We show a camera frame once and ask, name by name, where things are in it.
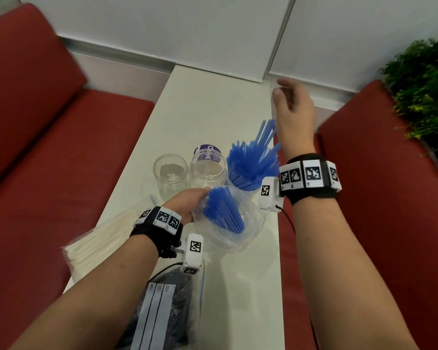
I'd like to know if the person's left hand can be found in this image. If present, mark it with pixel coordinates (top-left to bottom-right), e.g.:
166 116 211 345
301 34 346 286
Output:
162 187 211 225

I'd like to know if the person's right hand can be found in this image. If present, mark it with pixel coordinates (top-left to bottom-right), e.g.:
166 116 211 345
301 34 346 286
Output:
272 78 316 161

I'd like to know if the clear glass jar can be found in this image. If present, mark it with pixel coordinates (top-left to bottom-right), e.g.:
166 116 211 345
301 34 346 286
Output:
153 153 189 201
188 143 228 189

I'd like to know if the large bundle of blue straws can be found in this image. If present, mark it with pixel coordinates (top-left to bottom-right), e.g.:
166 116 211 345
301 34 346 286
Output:
202 185 246 235

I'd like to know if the small bunch of blue straws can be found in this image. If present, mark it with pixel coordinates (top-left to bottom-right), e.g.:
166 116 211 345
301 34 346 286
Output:
226 119 282 192

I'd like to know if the clear plastic bag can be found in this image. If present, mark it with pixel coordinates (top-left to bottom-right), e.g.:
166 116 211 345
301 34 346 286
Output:
193 185 267 254

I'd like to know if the frosted plastic jar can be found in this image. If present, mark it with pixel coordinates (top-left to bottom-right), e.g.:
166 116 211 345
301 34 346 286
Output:
224 175 263 199

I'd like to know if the bag of black straws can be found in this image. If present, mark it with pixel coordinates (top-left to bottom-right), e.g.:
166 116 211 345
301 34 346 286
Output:
116 273 194 350

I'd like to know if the person's right forearm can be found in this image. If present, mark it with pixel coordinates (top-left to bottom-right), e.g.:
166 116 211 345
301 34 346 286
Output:
293 196 419 350

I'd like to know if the person's left forearm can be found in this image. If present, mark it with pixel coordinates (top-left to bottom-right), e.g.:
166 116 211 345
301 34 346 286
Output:
9 235 160 350

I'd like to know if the clear blue-zip bag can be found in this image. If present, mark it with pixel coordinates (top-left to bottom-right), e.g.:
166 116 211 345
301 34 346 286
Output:
62 194 158 285

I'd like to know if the black left wristband with markers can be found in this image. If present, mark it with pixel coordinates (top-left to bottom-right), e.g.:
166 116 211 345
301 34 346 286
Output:
130 206 184 259

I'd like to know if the black wristband with markers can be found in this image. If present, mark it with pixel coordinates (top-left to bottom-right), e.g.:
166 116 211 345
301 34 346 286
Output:
130 206 184 259
278 153 343 206

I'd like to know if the black right wristband with markers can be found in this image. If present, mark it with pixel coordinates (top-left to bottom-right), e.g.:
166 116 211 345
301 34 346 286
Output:
278 153 343 206

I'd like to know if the clear bag with white strips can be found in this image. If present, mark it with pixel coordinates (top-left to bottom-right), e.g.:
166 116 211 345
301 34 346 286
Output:
115 265 207 350

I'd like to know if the green plant hedge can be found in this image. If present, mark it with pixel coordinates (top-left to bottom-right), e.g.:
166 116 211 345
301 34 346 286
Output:
379 26 438 161

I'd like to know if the red sofa beside plant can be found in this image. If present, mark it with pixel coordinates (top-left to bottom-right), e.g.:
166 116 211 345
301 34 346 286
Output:
274 80 438 350

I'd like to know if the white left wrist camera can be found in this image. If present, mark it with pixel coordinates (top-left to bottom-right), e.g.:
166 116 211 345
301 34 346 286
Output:
180 233 204 276

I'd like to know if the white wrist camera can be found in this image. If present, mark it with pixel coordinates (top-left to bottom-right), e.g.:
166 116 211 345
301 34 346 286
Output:
258 176 285 213
180 233 204 276

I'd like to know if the black left camera cable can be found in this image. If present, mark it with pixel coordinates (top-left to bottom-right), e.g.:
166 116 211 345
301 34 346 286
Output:
147 262 183 283

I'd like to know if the black camera cable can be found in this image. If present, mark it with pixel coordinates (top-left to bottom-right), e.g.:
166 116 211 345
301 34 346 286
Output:
275 205 320 350
147 262 183 283

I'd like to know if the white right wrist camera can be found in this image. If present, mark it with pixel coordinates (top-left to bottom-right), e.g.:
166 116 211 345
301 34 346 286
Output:
258 176 285 213

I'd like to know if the black right camera cable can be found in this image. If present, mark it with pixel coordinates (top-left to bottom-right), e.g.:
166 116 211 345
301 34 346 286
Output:
275 205 320 350

